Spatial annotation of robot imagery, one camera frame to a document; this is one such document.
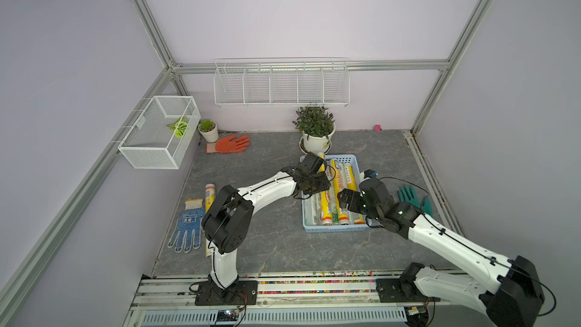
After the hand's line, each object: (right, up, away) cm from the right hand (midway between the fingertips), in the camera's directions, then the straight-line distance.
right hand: (345, 196), depth 81 cm
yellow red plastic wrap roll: (-7, -2, +3) cm, 8 cm away
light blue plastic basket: (-11, -13, +4) cm, 18 cm away
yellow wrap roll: (-2, +4, +12) cm, 13 cm away
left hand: (-5, +2, +7) cm, 9 cm away
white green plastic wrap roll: (-12, -7, +6) cm, 15 cm away
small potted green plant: (-63, +28, +31) cm, 75 cm away
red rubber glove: (-55, +20, +35) cm, 68 cm away
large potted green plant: (-9, +28, +18) cm, 34 cm away
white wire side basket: (-70, +20, +2) cm, 73 cm away
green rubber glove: (+30, -2, +15) cm, 33 cm away
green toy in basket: (-61, +25, +1) cm, 66 cm away
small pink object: (+27, +30, +43) cm, 59 cm away
